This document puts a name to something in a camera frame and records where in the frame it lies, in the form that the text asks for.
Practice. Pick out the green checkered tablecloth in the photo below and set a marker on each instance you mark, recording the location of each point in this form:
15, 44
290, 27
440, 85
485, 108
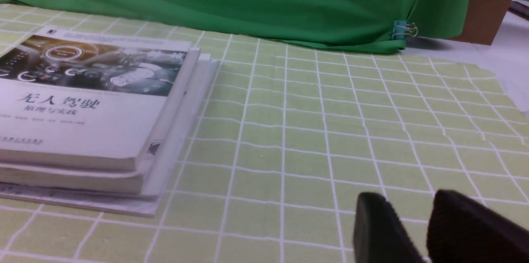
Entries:
286, 140

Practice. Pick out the white top book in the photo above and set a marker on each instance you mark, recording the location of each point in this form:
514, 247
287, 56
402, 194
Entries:
88, 100

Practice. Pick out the white book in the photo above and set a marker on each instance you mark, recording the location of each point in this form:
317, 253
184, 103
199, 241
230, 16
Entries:
88, 100
170, 135

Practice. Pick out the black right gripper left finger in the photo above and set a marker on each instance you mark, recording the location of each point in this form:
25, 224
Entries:
379, 235

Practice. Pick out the white middle book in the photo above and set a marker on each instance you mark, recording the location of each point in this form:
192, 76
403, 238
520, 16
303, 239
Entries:
170, 135

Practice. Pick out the thin bottom booklet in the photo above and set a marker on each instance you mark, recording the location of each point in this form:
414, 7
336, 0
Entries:
108, 204

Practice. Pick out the brown cardboard box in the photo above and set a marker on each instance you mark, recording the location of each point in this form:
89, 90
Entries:
483, 20

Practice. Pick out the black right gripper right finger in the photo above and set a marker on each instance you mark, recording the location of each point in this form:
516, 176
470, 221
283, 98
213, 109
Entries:
461, 230

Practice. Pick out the teal binder clip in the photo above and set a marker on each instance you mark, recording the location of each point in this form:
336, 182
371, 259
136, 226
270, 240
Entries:
402, 29

